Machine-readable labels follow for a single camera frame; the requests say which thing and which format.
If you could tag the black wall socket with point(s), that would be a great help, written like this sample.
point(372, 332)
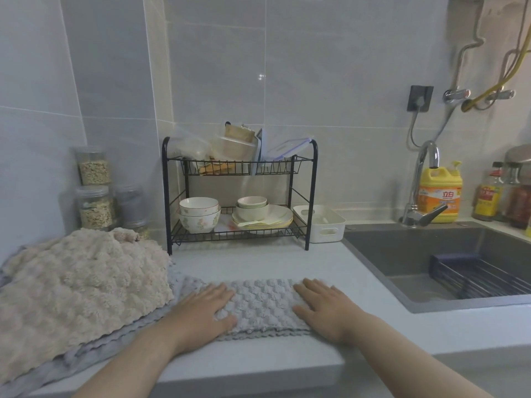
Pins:
point(417, 95)

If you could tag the clear lid blue rim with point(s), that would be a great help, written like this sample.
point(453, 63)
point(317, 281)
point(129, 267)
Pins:
point(286, 149)

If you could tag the cream plastic spoon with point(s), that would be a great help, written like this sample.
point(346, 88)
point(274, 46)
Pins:
point(247, 224)

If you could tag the grey corrugated pipe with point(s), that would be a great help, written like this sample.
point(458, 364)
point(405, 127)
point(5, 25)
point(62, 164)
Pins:
point(459, 70)
point(501, 74)

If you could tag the white floral bowl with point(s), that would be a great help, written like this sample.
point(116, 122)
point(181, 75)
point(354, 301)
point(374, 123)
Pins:
point(199, 223)

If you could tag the chrome kitchen faucet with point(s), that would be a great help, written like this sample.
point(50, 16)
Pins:
point(427, 151)

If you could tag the cream bowl green rim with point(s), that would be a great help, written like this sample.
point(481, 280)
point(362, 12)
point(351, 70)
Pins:
point(253, 214)

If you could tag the sauce bottle yellow label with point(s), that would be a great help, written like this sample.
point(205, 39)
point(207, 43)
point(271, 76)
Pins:
point(487, 198)

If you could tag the white bowl red rim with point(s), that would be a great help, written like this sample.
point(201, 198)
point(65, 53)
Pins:
point(199, 205)

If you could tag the person's left forearm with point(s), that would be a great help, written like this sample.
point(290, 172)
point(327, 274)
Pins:
point(132, 368)

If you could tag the dark blue sink rack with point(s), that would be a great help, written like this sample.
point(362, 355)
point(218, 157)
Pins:
point(452, 261)

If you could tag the clear empty jar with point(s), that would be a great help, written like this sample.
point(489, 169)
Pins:
point(130, 205)

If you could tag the small cream bowl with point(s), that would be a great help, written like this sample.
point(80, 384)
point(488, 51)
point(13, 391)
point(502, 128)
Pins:
point(252, 203)

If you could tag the grey kitchen sink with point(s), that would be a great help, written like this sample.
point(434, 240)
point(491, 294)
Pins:
point(394, 252)

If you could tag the chrome water valve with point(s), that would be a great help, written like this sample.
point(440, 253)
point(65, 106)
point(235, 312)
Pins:
point(456, 95)
point(504, 95)

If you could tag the grey blue container lid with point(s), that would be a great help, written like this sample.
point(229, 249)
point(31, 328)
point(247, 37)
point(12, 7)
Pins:
point(258, 149)

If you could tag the white plastic basket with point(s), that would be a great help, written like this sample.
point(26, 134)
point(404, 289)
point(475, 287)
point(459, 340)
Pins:
point(327, 236)

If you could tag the yellow squeeze bottle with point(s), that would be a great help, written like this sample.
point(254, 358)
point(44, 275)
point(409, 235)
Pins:
point(528, 227)

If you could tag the cream plate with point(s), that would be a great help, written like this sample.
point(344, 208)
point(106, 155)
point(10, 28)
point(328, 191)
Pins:
point(278, 215)

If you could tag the white red printed mat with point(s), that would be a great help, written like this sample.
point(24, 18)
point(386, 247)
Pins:
point(224, 227)

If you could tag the person's right hand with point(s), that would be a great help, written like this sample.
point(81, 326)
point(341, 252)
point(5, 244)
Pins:
point(332, 312)

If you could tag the stainless steel pot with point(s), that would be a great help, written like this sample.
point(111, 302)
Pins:
point(520, 157)

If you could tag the beige fluffy towel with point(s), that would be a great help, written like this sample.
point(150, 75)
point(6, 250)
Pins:
point(83, 286)

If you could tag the person's left hand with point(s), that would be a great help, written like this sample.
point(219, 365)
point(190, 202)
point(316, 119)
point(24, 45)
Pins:
point(199, 319)

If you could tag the yellow detergent bottle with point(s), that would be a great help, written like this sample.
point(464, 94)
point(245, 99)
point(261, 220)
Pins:
point(442, 190)

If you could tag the pale yellow plate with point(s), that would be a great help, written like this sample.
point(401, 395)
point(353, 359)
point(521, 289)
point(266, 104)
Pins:
point(286, 222)

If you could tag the person's right forearm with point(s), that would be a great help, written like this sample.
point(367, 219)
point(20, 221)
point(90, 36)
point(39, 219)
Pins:
point(406, 360)

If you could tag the yellow orange cloth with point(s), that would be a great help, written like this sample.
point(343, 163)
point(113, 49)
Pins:
point(211, 169)

